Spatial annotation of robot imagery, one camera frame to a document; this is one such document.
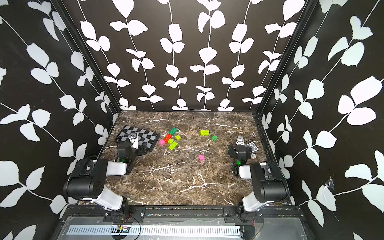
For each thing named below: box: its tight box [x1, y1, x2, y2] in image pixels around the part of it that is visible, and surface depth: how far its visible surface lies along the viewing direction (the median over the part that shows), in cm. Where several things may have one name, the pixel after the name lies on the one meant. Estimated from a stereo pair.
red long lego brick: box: [164, 133, 173, 143], surface depth 106 cm
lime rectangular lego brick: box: [200, 130, 210, 136], surface depth 109 cm
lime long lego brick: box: [168, 141, 178, 151], surface depth 102 cm
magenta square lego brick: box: [198, 154, 206, 161], surface depth 96 cm
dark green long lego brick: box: [169, 127, 178, 136], surface depth 109 cm
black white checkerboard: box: [114, 125, 161, 152], surface depth 103 cm
